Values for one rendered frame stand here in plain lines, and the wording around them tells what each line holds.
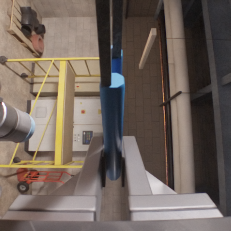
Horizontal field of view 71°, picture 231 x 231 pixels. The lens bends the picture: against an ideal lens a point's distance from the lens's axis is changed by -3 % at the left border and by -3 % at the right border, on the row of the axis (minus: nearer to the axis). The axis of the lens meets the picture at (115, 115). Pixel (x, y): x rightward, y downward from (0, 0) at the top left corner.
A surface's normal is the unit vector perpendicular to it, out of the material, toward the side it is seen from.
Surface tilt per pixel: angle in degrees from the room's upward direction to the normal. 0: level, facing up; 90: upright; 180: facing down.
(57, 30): 90
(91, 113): 90
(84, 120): 90
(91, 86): 90
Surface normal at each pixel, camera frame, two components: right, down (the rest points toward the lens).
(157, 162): 0.00, -0.13
